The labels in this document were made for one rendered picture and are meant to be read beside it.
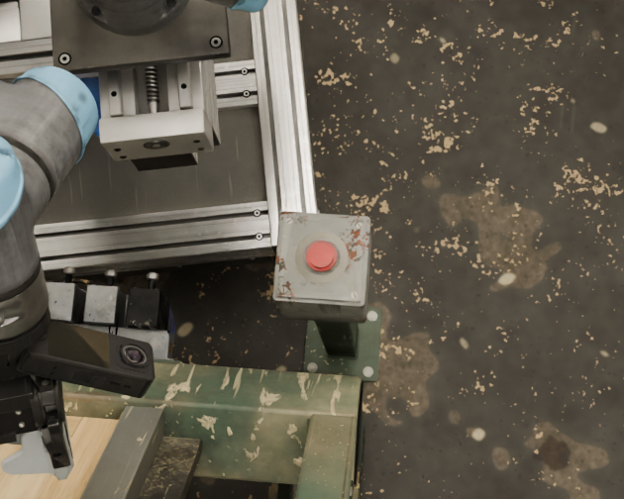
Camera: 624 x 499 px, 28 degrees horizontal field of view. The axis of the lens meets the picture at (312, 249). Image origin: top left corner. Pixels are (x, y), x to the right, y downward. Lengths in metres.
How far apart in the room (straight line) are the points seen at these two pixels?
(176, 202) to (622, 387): 0.95
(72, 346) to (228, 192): 1.37
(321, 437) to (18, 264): 0.69
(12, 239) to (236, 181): 1.48
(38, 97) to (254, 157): 1.42
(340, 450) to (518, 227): 1.15
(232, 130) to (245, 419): 0.91
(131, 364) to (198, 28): 0.65
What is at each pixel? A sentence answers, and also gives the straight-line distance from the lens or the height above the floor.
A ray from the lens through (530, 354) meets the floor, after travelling 2.53.
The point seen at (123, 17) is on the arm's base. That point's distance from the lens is 1.56.
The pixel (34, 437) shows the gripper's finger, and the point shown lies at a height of 1.45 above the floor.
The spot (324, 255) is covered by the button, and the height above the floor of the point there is 0.94.
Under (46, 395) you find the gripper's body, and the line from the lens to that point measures 1.04.
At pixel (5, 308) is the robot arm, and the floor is 1.59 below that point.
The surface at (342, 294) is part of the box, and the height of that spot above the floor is 0.93.
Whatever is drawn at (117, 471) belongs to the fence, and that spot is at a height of 1.04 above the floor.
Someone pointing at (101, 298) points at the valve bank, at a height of 0.76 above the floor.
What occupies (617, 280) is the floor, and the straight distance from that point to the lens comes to 2.58.
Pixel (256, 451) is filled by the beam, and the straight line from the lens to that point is 1.64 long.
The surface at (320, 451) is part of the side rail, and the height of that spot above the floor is 0.99.
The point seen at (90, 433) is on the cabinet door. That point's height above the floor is 0.93.
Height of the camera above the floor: 2.50
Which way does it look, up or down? 79 degrees down
